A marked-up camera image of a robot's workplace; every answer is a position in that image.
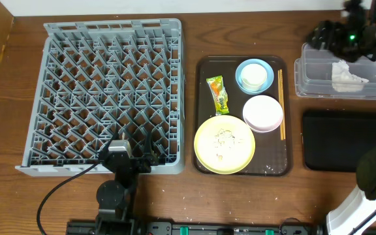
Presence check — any clear plastic bin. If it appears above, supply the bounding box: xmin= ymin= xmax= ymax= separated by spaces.
xmin=294 ymin=43 xmax=376 ymax=100

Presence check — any left black cable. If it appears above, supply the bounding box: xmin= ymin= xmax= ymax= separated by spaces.
xmin=37 ymin=162 xmax=100 ymax=235

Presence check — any yellow plate with crumbs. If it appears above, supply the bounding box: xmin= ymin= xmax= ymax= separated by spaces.
xmin=194 ymin=115 xmax=256 ymax=174

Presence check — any grey plastic dish rack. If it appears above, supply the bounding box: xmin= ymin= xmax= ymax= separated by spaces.
xmin=18 ymin=18 xmax=185 ymax=177

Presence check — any green yellow snack wrapper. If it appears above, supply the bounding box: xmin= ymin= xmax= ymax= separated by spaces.
xmin=206 ymin=76 xmax=229 ymax=116

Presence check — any black plastic tray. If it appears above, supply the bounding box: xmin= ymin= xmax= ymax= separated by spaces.
xmin=302 ymin=110 xmax=376 ymax=172

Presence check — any pink bowl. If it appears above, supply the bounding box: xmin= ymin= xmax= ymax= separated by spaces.
xmin=242 ymin=95 xmax=284 ymax=133

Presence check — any white napkin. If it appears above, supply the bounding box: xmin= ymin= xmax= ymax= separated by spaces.
xmin=332 ymin=60 xmax=369 ymax=92

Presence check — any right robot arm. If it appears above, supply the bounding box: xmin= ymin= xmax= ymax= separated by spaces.
xmin=306 ymin=0 xmax=376 ymax=235

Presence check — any dark brown serving tray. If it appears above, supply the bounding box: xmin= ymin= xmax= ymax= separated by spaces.
xmin=193 ymin=55 xmax=292 ymax=177

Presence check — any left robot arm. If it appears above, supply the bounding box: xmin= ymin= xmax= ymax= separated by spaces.
xmin=92 ymin=133 xmax=159 ymax=235

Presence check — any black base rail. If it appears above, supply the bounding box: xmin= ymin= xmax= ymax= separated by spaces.
xmin=66 ymin=221 xmax=326 ymax=235

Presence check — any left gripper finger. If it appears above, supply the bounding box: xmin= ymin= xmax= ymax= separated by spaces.
xmin=143 ymin=133 xmax=158 ymax=165
xmin=104 ymin=131 xmax=121 ymax=154

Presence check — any light blue bowl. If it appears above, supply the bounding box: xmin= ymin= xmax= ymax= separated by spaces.
xmin=235 ymin=59 xmax=274 ymax=95

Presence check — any white plastic cup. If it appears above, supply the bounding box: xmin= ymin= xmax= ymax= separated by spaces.
xmin=240 ymin=64 xmax=268 ymax=91

